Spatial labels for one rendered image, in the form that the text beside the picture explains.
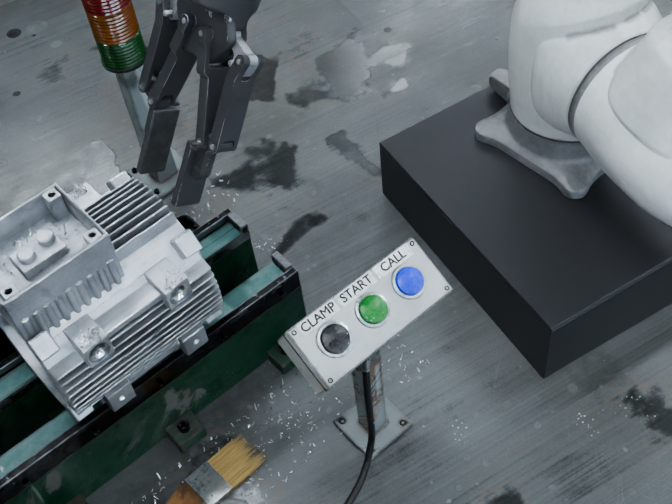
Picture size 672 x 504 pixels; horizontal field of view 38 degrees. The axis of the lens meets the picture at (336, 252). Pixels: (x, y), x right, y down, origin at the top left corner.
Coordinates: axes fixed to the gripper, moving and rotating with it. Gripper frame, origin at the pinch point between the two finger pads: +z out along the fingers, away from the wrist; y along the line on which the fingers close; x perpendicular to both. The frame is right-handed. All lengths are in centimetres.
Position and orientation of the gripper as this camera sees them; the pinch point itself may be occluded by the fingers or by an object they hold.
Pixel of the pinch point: (174, 159)
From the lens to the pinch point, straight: 96.3
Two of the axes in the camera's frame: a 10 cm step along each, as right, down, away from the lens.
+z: -3.1, 8.1, 5.0
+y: 6.5, 5.6, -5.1
